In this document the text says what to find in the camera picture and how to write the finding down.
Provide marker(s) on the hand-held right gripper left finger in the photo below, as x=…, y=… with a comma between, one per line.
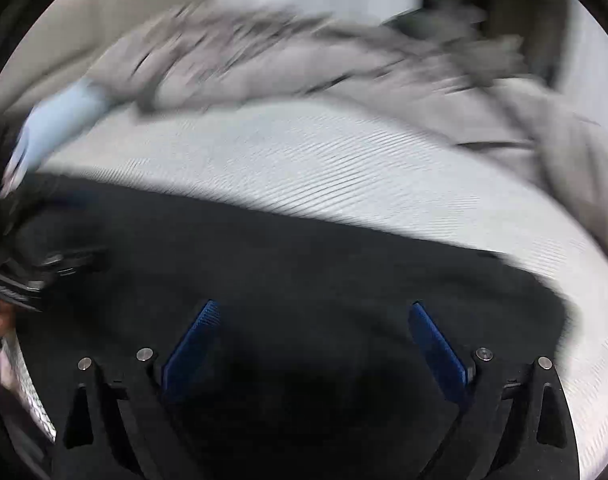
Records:
x=193, y=347

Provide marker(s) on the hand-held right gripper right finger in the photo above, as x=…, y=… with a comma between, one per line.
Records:
x=436, y=350

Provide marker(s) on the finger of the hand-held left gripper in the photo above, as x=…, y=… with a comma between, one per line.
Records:
x=68, y=262

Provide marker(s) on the black pants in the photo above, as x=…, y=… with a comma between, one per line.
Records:
x=294, y=270

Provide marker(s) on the light blue pillow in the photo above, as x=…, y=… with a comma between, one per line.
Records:
x=53, y=125

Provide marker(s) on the beige padded headboard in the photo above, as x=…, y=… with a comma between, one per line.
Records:
x=53, y=40

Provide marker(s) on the grey quilted comforter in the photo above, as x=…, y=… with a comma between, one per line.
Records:
x=294, y=55

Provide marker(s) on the dark brown furniture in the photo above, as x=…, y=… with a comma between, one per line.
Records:
x=514, y=5

